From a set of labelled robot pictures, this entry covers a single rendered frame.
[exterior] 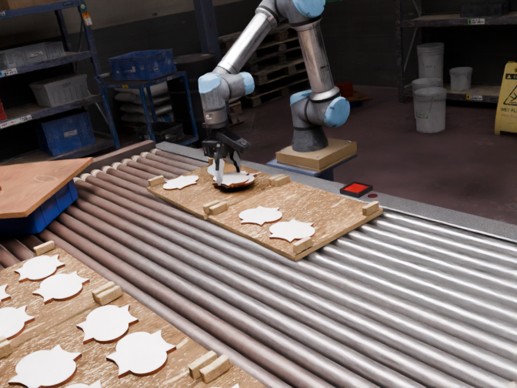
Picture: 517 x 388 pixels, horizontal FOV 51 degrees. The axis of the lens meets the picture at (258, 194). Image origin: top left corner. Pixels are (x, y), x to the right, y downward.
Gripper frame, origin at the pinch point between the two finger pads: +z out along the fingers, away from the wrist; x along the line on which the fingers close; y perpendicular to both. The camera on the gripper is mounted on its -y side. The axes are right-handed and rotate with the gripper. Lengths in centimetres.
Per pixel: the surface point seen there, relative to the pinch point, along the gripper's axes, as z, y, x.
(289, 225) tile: 3.2, -36.0, 18.8
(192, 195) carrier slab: 4.1, 10.8, 9.0
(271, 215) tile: 3.2, -27.0, 15.1
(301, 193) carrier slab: 4.1, -25.8, -3.8
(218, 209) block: 2.3, -8.9, 18.2
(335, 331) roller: 6, -68, 52
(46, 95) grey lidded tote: 22, 381, -172
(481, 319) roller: 6, -93, 36
